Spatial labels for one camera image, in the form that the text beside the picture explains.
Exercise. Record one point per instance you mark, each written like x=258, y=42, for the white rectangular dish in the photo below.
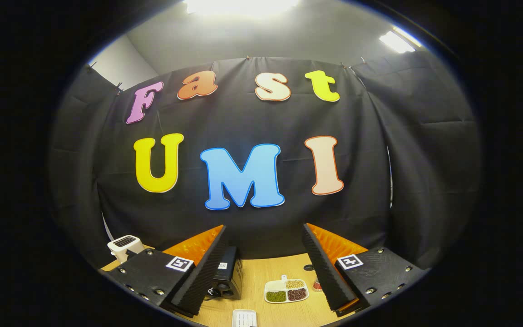
x=244, y=319

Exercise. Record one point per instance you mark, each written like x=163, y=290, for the white toaster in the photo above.
x=125, y=247

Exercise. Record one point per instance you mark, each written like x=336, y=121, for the clear bottle with red label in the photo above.
x=317, y=284

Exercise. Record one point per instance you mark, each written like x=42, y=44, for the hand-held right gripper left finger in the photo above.
x=202, y=277

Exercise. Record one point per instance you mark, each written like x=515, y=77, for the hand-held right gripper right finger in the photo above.
x=329, y=277

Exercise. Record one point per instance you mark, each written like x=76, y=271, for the black electric oven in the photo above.
x=229, y=272

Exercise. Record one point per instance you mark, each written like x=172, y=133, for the small ceiling light panel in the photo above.
x=397, y=42

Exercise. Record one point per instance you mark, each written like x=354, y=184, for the white divided bean plate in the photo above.
x=286, y=290

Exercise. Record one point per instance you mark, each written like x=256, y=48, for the large ceiling light panel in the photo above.
x=243, y=7

